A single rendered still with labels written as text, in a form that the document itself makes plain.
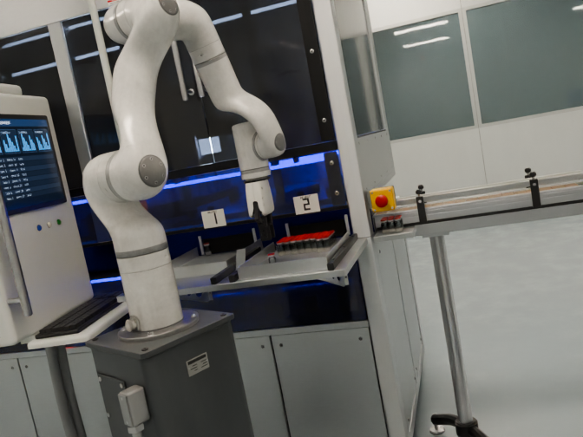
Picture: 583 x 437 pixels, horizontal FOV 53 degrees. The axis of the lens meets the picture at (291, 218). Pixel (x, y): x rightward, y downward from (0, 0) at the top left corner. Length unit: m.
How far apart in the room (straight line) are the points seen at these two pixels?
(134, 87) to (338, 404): 1.30
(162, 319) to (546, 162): 5.55
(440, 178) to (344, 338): 4.60
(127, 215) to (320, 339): 0.93
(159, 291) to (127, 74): 0.50
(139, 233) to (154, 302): 0.16
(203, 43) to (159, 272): 0.60
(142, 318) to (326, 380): 0.92
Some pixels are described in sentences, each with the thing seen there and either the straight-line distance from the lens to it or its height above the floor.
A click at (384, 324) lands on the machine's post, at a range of 2.00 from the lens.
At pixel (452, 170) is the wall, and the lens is 6.50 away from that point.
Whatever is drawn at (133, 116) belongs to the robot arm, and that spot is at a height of 1.35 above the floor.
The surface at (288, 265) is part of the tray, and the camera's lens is 1.60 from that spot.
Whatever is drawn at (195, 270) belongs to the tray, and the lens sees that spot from 1.84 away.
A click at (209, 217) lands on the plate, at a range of 2.07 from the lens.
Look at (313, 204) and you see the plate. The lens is 1.94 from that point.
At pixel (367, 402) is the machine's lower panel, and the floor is 0.31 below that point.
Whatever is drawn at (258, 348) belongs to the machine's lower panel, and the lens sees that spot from 2.14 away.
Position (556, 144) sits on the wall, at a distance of 6.56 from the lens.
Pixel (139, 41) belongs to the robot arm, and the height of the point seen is 1.51.
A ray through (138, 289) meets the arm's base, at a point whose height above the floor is 0.97.
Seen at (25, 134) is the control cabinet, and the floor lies 1.41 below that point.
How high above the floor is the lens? 1.23
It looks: 7 degrees down
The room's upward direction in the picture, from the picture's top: 11 degrees counter-clockwise
